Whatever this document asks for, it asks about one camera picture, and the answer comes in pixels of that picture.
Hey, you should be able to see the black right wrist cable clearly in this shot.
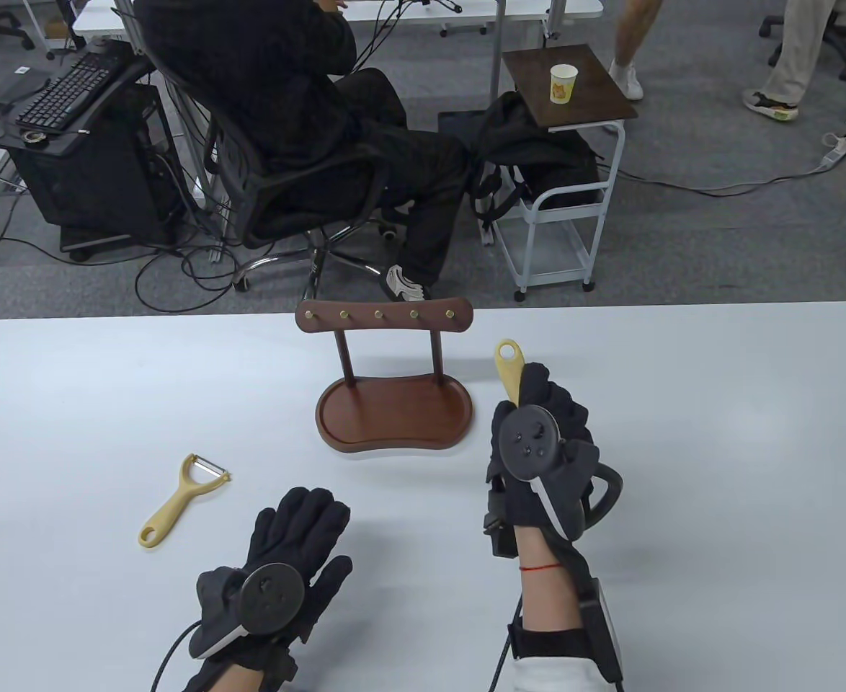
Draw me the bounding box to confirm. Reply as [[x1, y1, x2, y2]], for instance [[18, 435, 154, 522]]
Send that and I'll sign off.
[[491, 620, 521, 692]]

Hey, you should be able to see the yellow vegetable scraper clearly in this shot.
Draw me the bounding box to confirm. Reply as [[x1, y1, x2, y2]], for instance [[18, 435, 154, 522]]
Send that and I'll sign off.
[[138, 454, 231, 550], [494, 339, 528, 409]]

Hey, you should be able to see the person's left hand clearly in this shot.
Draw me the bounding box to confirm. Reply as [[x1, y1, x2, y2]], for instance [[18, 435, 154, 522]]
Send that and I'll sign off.
[[189, 487, 354, 673]]

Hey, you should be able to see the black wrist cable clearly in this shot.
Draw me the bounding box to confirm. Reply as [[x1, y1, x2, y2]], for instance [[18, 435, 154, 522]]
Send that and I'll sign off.
[[151, 621, 200, 692], [491, 620, 521, 692]]

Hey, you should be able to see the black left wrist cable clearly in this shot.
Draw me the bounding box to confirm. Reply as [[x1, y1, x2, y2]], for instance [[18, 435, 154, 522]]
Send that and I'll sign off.
[[151, 621, 200, 692]]

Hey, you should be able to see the person's right hand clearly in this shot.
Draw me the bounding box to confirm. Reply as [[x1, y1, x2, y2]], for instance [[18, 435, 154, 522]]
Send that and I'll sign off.
[[484, 362, 602, 543]]

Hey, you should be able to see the black left hand controller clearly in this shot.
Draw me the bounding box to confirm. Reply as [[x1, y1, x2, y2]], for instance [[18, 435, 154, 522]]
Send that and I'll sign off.
[[189, 562, 307, 658]]

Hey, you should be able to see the black backpack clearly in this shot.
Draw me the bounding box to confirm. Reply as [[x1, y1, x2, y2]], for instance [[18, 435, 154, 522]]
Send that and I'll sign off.
[[466, 92, 604, 224]]

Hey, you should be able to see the black mesh office chair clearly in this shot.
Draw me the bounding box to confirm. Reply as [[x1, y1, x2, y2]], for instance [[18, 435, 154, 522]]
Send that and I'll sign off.
[[153, 54, 409, 300]]

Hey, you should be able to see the white paper cup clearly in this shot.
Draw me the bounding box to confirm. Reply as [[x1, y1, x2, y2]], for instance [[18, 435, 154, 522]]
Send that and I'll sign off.
[[550, 63, 579, 105]]

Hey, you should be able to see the person's left forearm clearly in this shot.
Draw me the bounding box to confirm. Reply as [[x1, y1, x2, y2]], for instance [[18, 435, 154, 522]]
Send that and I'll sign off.
[[182, 652, 301, 692]]

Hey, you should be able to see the black computer cart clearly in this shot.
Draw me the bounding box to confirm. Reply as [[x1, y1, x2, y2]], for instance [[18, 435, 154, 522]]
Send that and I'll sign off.
[[0, 54, 186, 253]]

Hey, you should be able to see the black hand controller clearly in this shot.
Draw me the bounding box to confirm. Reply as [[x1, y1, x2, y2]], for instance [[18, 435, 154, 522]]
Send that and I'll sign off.
[[495, 404, 623, 543], [189, 562, 307, 658]]

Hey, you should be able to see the black keyboard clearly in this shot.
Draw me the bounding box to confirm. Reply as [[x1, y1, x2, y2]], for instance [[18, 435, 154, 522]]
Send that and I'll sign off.
[[16, 50, 135, 132]]

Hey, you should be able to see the person's right forearm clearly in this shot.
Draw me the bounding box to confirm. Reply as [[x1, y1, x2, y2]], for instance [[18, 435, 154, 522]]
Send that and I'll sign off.
[[502, 530, 611, 692]]

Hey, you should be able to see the white desk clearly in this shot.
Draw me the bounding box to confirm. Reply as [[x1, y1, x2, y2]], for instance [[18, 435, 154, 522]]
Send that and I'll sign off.
[[74, 0, 604, 37]]

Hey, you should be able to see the black right hand controller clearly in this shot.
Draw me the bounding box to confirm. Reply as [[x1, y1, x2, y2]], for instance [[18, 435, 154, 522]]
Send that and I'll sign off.
[[495, 404, 623, 543]]

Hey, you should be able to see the black sensor box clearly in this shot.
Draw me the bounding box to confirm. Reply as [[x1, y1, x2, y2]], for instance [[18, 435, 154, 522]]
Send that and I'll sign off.
[[268, 645, 300, 689], [482, 497, 521, 559]]

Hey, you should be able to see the white floor cable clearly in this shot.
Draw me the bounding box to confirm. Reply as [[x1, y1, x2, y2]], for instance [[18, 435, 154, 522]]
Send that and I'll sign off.
[[614, 155, 838, 194]]

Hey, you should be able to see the white side table wood top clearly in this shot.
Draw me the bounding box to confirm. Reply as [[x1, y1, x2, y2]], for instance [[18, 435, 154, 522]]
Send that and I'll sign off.
[[501, 43, 640, 302]]

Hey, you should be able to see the bundle of black floor cables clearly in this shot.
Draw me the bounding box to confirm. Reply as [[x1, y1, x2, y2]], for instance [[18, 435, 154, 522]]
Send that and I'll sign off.
[[0, 191, 251, 312]]

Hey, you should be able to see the brown wooden key rack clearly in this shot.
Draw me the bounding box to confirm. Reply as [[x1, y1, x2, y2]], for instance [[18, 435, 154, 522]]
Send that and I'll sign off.
[[295, 296, 476, 453]]

